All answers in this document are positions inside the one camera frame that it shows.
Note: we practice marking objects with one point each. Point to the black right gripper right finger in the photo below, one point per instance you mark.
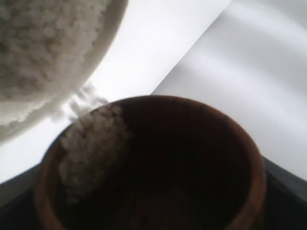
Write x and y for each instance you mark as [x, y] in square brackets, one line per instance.
[286, 202]

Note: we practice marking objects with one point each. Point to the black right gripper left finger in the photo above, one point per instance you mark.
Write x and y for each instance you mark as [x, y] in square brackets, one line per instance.
[17, 210]

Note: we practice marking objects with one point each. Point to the brown wooden cup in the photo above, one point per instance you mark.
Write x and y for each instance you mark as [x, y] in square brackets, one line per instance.
[190, 167]

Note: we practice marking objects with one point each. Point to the rice in wooden cup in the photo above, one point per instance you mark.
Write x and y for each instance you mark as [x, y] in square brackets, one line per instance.
[95, 143]

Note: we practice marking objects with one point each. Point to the small white ceramic bowl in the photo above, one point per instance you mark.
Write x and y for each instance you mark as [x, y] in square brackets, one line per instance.
[112, 20]

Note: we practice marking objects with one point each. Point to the rice in white bowl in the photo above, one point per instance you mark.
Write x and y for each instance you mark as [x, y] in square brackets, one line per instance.
[43, 43]

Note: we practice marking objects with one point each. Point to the white backdrop curtain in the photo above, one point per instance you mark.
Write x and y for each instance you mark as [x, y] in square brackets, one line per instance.
[251, 64]

